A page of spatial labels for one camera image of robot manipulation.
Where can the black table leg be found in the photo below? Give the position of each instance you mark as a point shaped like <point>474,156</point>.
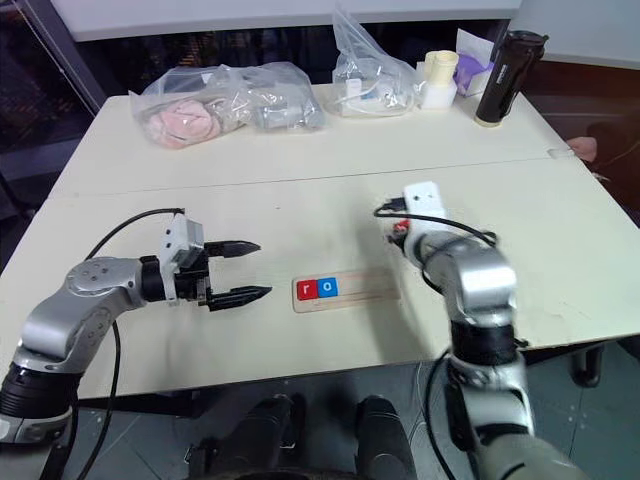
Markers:
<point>586,367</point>

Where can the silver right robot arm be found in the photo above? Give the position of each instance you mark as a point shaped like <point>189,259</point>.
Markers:
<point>480,285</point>

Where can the white table edge clip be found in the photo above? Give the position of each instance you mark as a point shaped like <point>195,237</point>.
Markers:
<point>560,153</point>

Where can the cream tape roll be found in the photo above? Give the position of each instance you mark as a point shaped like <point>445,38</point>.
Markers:
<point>440,62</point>

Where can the red letter r block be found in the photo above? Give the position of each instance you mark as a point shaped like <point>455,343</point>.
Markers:
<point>305,288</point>

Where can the dark rounded shape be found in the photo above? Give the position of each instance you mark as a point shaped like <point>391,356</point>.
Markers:
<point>382,435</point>
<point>270,435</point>

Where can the blue letter o block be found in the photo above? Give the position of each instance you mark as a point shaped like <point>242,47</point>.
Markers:
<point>327,286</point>

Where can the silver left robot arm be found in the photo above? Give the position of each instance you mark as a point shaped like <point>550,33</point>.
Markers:
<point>90,280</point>

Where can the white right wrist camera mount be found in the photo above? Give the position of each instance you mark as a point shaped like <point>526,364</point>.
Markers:
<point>425,200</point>

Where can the plastic bag with pink item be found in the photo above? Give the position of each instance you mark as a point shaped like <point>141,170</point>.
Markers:
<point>190,115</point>

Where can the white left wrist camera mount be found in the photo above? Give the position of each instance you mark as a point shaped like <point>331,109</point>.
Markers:
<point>169,242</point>

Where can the white purple tissue packet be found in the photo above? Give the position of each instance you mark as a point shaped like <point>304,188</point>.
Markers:
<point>472,67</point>

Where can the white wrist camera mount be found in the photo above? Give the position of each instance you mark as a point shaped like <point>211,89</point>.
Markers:
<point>425,200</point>
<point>169,242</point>

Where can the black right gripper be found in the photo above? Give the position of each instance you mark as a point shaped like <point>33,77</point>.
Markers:
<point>395,241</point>

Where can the wooden letter tray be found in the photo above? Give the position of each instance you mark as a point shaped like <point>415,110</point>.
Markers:
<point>370,287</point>

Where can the black drink bottle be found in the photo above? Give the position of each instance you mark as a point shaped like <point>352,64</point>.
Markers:
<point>505,77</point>

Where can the dark metal post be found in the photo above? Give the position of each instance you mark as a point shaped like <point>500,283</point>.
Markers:
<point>70,55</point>

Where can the clear bag with white items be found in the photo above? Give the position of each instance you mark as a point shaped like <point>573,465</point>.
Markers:
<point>370,85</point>

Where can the white plastic block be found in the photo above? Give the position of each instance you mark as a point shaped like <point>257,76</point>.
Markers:
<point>439,95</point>

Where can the person's bare hand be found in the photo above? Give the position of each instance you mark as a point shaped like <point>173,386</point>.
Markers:
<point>584,147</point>

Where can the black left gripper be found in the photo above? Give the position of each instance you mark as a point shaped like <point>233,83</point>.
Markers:
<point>192,285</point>

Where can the red letter b block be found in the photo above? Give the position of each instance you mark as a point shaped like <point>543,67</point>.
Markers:
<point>401,228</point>

